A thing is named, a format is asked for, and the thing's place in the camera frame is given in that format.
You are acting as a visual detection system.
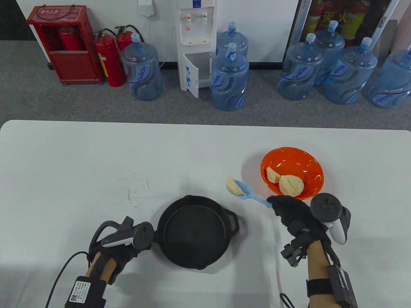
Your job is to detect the black wrist box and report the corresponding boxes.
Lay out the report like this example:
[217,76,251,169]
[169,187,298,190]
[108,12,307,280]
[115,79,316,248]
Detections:
[65,275,107,308]
[306,265,358,308]

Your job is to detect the white water dispenser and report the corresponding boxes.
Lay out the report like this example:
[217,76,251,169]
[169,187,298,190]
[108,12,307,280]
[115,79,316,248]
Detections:
[178,0,217,98]

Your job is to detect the white wall adapter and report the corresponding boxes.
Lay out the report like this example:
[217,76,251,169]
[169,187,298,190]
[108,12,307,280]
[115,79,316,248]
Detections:
[138,0,155,16]

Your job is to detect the red extinguisher inside cabinet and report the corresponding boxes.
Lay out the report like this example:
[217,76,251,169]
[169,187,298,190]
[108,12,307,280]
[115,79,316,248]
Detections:
[59,27,84,51]

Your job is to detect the white wall cable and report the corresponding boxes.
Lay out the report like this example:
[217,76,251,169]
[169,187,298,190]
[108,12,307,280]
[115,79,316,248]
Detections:
[145,14,175,69]

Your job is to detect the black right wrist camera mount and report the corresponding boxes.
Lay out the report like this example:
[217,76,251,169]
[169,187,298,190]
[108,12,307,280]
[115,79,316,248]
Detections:
[280,237,309,268]

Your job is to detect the small red fire extinguisher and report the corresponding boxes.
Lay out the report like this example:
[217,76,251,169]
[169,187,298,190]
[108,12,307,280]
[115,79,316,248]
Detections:
[115,25,139,52]

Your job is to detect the black right hand controller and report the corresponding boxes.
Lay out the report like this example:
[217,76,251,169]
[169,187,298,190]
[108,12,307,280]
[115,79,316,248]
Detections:
[310,192,352,245]

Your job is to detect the person's left hand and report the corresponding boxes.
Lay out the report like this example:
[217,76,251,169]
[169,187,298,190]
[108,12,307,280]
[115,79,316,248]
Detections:
[91,225,158,283]

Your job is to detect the large red fire extinguisher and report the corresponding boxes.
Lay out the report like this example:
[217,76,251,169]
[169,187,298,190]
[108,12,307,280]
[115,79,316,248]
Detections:
[94,29,126,87]

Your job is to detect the red fire extinguisher cabinet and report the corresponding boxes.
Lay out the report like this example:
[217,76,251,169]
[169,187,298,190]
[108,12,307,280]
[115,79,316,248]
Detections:
[27,5,104,85]

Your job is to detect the black left wrist box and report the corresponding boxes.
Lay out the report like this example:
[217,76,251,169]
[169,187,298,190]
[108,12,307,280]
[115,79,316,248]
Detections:
[65,275,107,308]

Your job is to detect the orange plastic bowl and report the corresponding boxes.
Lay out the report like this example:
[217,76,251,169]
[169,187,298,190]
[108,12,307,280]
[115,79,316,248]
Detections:
[260,147,325,201]

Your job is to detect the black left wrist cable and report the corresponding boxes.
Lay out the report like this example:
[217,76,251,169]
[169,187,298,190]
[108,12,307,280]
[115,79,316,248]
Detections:
[45,250,93,308]

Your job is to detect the pale pink board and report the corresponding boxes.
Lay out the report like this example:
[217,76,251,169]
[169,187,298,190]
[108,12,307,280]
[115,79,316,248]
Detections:
[390,19,411,55]

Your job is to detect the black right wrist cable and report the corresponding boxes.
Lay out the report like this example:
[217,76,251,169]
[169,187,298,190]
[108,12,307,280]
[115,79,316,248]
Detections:
[279,292,296,308]

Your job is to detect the person's left forearm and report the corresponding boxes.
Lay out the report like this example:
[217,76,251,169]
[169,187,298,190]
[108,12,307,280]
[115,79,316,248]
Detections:
[84,252,118,281]

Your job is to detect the blue dessert shovel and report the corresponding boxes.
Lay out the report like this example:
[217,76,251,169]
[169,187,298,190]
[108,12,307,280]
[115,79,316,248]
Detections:
[234,180,273,209]

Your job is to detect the black frying pan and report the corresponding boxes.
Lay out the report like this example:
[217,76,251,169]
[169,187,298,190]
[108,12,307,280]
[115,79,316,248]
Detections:
[153,194,240,269]

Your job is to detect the person's right hand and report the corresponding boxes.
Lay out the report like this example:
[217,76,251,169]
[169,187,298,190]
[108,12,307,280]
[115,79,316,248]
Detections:
[267,195,332,249]

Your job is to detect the black right wrist box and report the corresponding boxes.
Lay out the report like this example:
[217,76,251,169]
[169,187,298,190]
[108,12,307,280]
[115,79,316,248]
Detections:
[306,265,358,308]

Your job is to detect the blue water jug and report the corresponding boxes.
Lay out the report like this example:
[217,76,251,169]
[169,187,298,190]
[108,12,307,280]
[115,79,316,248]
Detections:
[313,20,345,86]
[211,43,250,112]
[323,37,379,105]
[120,33,163,101]
[216,22,249,58]
[364,48,411,109]
[278,33,325,101]

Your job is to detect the white framed dark poster board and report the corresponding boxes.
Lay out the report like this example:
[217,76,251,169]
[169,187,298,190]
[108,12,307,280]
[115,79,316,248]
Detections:
[283,0,400,63]

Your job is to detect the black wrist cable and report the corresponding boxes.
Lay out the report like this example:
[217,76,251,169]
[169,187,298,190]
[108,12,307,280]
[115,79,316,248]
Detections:
[45,250,93,308]
[279,292,296,308]

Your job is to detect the person's right forearm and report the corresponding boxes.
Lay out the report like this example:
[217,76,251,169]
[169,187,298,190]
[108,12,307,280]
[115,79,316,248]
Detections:
[307,241,336,308]

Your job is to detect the black left hand controller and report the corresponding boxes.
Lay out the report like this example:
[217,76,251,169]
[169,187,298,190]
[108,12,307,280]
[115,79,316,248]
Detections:
[91,217,154,255]

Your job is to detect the pale yellow dumpling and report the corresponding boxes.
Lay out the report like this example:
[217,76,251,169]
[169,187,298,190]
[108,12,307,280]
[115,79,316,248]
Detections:
[278,176,294,196]
[287,175,304,197]
[266,167,281,184]
[226,176,246,197]

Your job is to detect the black hand controller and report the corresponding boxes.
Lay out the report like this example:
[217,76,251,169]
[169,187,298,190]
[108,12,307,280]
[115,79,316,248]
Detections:
[310,192,352,245]
[91,217,154,255]

